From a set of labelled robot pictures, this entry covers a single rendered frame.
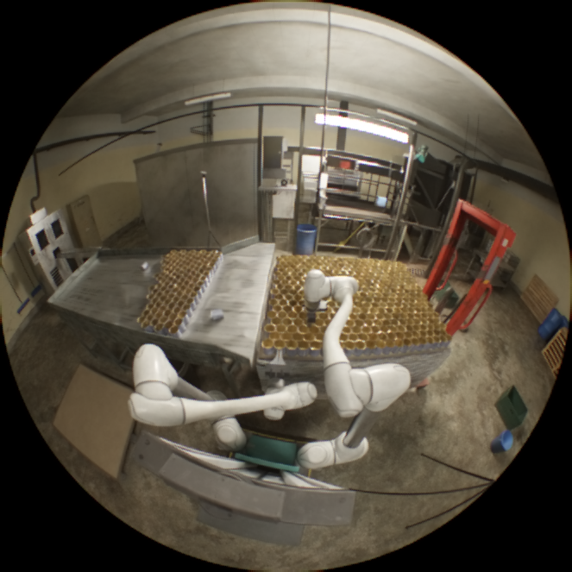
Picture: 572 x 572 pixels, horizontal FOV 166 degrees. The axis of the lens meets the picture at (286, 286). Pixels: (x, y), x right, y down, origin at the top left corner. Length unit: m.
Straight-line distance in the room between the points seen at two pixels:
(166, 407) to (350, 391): 0.58
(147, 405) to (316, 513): 0.54
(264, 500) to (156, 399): 0.53
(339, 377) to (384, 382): 0.16
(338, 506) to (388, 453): 2.07
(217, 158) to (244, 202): 0.92
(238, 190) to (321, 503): 3.52
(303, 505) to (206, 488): 0.14
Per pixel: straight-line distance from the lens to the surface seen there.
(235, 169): 3.46
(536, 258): 9.45
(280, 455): 1.38
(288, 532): 1.33
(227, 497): 0.23
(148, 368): 0.74
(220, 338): 1.31
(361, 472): 2.26
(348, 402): 0.65
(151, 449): 0.37
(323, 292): 1.00
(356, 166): 3.84
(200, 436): 2.24
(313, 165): 3.76
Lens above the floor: 2.10
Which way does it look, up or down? 38 degrees down
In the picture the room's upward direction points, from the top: 3 degrees clockwise
